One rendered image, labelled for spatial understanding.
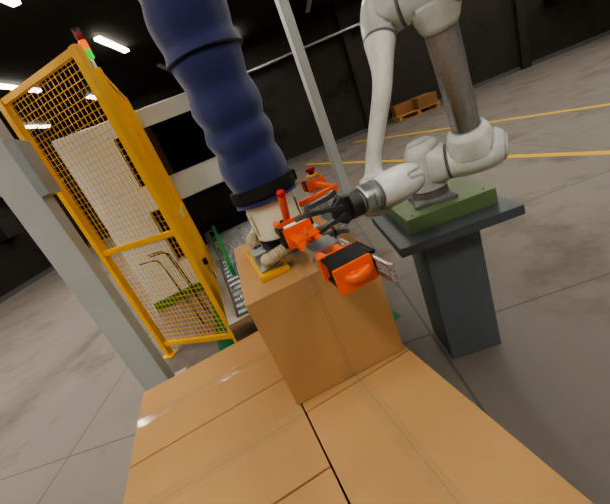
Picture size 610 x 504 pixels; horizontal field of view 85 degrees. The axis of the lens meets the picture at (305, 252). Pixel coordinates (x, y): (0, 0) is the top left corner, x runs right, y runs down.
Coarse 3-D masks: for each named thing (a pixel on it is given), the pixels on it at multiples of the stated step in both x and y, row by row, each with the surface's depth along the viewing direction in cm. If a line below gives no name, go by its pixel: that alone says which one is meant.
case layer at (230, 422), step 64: (192, 384) 139; (256, 384) 125; (384, 384) 103; (448, 384) 95; (192, 448) 108; (256, 448) 99; (320, 448) 92; (384, 448) 85; (448, 448) 79; (512, 448) 74
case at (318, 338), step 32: (320, 224) 134; (288, 256) 115; (256, 288) 101; (288, 288) 95; (320, 288) 98; (256, 320) 96; (288, 320) 98; (320, 320) 101; (352, 320) 104; (384, 320) 107; (288, 352) 101; (320, 352) 104; (352, 352) 107; (384, 352) 111; (288, 384) 104; (320, 384) 108
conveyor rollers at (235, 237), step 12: (240, 228) 354; (252, 228) 339; (216, 240) 348; (228, 240) 326; (240, 240) 311; (228, 252) 292; (228, 276) 241; (240, 288) 210; (240, 300) 194; (240, 312) 183
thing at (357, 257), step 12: (336, 252) 62; (348, 252) 60; (360, 252) 58; (324, 264) 61; (336, 264) 58; (348, 264) 56; (360, 264) 57; (372, 264) 57; (324, 276) 64; (336, 276) 56; (372, 276) 58; (348, 288) 57
